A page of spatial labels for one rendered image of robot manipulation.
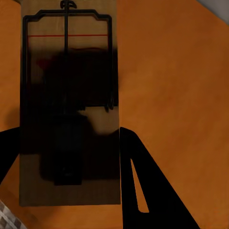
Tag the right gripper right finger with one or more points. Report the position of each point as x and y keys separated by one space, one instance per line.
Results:
x=166 y=209

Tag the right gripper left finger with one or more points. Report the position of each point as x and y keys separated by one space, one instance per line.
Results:
x=9 y=149

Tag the cabinet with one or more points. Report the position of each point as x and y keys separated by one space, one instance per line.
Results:
x=173 y=90

